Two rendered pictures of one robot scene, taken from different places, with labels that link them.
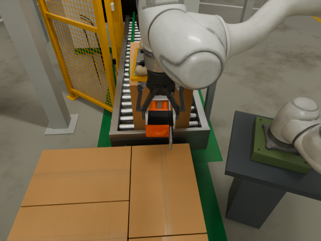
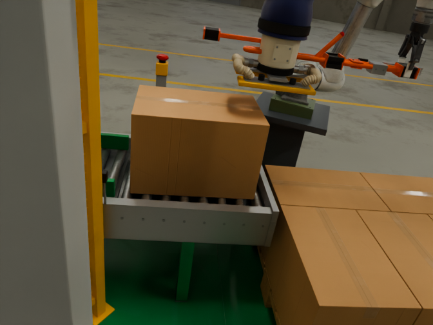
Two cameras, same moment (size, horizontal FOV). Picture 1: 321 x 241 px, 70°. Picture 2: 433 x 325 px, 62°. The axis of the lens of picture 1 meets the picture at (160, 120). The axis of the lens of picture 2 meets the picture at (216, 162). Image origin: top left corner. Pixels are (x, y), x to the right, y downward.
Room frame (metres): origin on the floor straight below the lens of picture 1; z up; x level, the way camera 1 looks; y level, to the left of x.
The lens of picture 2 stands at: (1.49, 1.64, 1.53)
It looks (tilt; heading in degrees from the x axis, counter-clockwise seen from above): 29 degrees down; 265
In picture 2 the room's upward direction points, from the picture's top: 9 degrees clockwise
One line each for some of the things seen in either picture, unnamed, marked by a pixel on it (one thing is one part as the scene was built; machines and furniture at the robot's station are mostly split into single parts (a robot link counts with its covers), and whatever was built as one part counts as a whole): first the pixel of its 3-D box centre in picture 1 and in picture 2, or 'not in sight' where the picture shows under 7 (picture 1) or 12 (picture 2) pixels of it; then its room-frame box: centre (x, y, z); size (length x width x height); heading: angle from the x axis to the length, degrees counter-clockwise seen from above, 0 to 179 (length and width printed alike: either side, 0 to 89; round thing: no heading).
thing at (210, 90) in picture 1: (210, 91); (158, 139); (1.70, -0.46, 0.50); 0.07 x 0.07 x 1.00; 4
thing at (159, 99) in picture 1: (159, 98); (376, 68); (0.68, 0.00, 1.22); 0.07 x 0.07 x 0.04; 0
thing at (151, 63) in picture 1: (160, 56); (424, 16); (0.55, 0.00, 1.46); 0.09 x 0.09 x 0.06
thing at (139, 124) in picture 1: (158, 83); (195, 140); (1.47, 0.02, 0.75); 0.60 x 0.40 x 0.40; 5
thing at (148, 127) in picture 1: (157, 122); (405, 70); (0.55, 0.01, 1.22); 0.08 x 0.07 x 0.05; 0
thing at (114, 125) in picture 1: (123, 61); (3, 212); (2.25, 0.40, 0.50); 2.31 x 0.05 x 0.19; 4
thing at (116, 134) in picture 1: (160, 133); (260, 176); (1.10, 0.00, 0.58); 0.70 x 0.03 x 0.06; 94
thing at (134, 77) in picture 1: (142, 60); (276, 82); (1.15, 0.10, 1.12); 0.34 x 0.10 x 0.05; 0
